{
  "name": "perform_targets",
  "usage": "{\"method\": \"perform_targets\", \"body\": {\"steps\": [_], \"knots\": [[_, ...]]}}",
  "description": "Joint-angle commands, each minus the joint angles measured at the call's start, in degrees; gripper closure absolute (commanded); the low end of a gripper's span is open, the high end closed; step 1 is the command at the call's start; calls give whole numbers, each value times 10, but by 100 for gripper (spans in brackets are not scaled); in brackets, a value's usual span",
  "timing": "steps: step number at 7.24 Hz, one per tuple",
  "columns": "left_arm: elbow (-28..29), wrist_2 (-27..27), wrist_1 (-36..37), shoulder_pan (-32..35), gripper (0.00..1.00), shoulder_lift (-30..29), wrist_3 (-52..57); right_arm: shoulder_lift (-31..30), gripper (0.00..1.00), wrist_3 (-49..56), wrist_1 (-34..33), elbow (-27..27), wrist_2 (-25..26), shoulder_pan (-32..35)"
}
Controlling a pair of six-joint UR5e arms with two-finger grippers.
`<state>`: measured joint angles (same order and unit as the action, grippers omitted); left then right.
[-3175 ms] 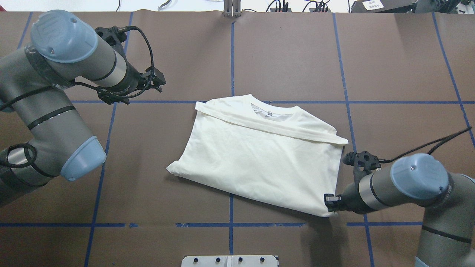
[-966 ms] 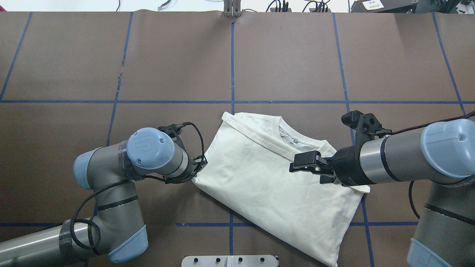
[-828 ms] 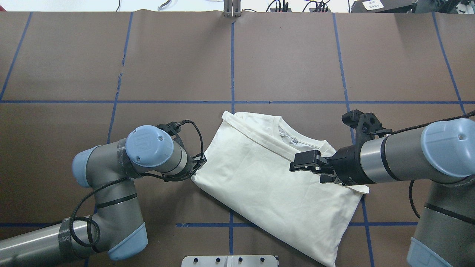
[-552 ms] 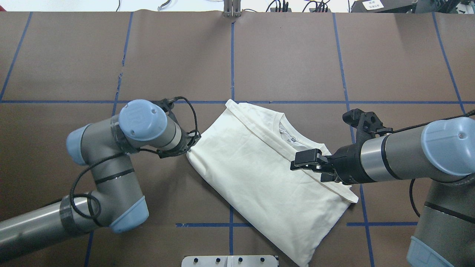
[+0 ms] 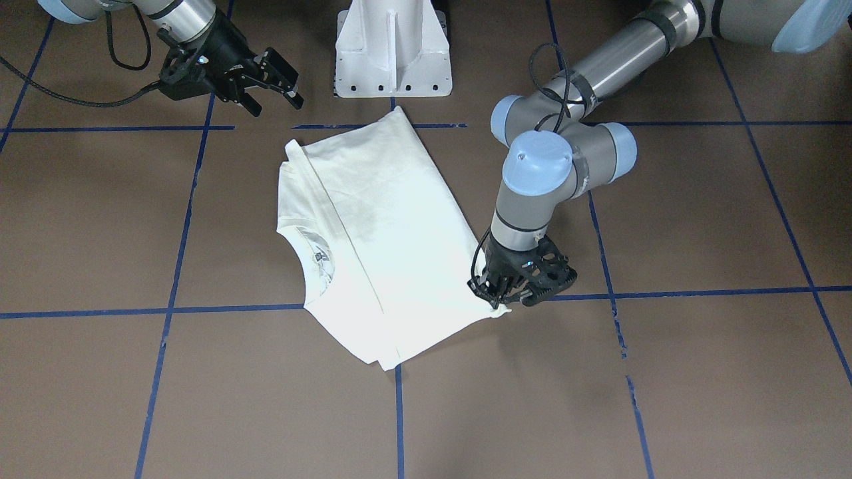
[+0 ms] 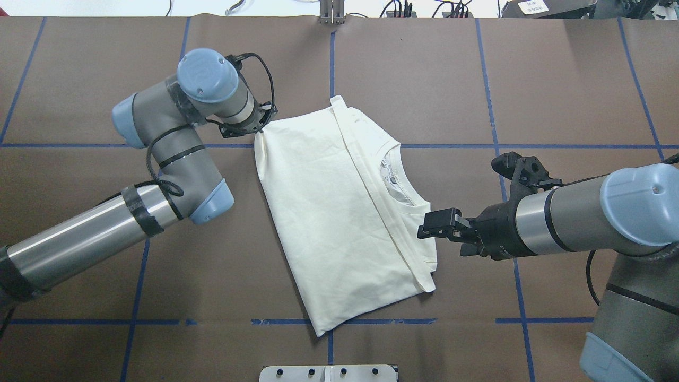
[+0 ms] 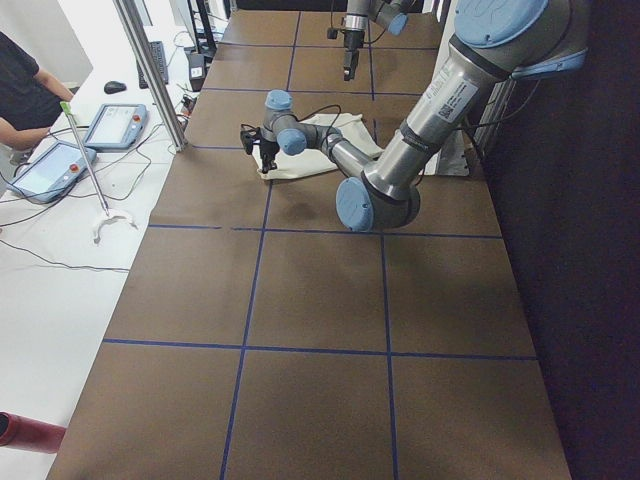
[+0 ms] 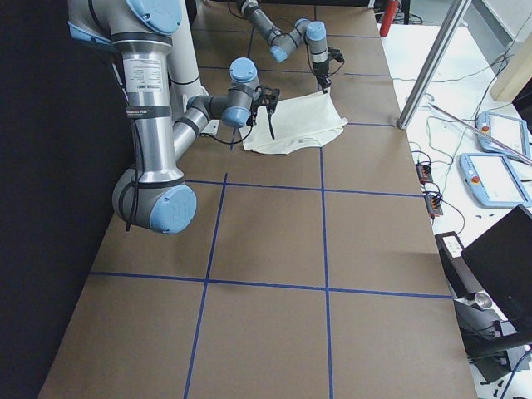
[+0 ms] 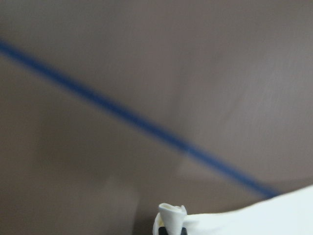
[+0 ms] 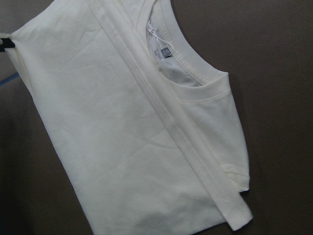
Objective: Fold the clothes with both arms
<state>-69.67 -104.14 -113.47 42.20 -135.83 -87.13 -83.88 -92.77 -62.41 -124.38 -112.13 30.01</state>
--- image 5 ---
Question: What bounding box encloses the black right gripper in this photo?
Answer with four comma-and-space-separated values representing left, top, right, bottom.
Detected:
158, 10, 304, 117

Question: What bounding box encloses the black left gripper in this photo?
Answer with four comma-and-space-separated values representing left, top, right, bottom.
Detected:
467, 230, 578, 311

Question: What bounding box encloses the cream long-sleeve Twinkle shirt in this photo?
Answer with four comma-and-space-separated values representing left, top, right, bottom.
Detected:
277, 107, 508, 371

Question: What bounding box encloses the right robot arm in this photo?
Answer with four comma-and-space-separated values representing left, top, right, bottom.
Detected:
39, 1, 304, 117

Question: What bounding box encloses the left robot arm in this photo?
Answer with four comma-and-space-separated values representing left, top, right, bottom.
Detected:
468, 1, 850, 309

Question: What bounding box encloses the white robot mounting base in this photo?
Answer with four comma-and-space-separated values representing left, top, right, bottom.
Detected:
333, 1, 453, 99

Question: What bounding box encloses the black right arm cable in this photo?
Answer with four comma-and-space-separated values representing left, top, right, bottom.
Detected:
0, 0, 167, 107

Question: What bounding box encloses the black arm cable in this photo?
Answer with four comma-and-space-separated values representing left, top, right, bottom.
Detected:
0, 0, 167, 107
470, 43, 596, 283

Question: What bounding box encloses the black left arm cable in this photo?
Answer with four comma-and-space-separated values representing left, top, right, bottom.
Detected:
470, 43, 596, 283

